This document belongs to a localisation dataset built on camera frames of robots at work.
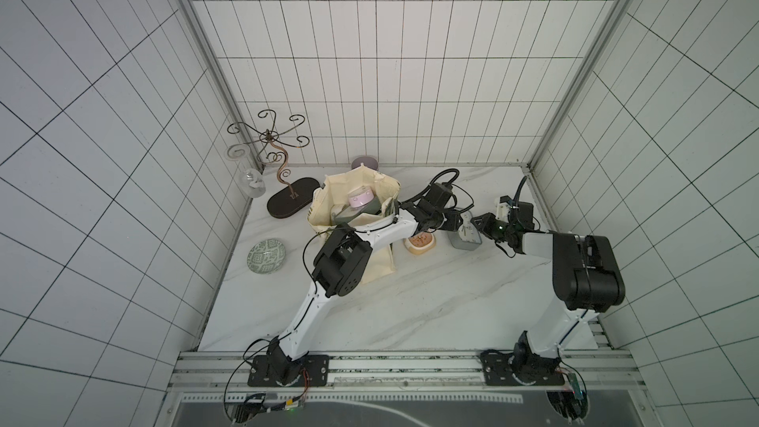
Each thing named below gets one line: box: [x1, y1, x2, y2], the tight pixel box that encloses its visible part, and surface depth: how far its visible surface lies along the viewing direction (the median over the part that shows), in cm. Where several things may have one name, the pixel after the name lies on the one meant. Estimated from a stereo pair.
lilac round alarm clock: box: [347, 185, 375, 209], surface depth 90 cm
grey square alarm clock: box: [446, 206, 483, 252], surface depth 96 cm
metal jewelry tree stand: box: [227, 108, 322, 219], surface depth 92 cm
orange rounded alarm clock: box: [403, 231, 437, 256], surface depth 96 cm
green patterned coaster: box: [247, 238, 286, 274], surface depth 94 cm
